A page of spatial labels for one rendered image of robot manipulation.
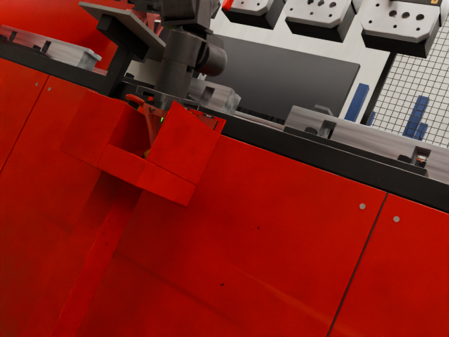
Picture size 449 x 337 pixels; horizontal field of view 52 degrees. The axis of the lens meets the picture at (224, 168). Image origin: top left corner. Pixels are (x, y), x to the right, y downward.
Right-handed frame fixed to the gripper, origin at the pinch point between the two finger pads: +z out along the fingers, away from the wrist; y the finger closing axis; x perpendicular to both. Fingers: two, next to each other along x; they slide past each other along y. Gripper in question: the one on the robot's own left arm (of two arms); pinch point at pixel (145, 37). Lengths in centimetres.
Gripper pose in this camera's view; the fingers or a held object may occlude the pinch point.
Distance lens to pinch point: 128.8
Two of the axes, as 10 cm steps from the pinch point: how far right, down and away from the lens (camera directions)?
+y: -7.9, -3.1, 5.3
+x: -5.9, 1.6, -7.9
